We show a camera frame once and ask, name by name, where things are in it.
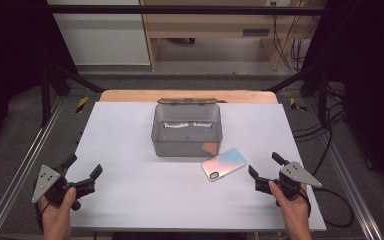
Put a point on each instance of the aluminium rail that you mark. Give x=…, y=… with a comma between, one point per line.
x=350, y=186
x=20, y=166

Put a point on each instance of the black curtain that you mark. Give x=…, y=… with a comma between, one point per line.
x=370, y=83
x=10, y=60

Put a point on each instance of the wooden desk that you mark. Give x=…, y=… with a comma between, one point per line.
x=213, y=28

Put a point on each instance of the black metal stand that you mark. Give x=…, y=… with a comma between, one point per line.
x=320, y=90
x=48, y=90

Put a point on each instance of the yellow black tape marker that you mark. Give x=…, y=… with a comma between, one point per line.
x=295, y=104
x=82, y=104

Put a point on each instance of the white cabinet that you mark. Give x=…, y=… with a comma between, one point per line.
x=103, y=40

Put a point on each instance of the person's left hand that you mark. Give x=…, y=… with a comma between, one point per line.
x=57, y=221

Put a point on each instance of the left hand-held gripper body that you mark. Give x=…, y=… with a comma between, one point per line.
x=48, y=181

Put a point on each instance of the iridescent phone case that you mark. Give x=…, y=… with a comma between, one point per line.
x=223, y=164

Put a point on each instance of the black metal crossbar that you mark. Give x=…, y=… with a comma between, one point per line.
x=180, y=9

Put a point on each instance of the white board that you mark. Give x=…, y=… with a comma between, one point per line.
x=130, y=160

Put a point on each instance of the clear grey storage box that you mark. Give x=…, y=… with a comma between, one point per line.
x=186, y=133

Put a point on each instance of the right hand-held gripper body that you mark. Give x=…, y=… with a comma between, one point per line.
x=296, y=175

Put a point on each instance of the person's right hand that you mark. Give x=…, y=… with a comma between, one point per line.
x=296, y=216

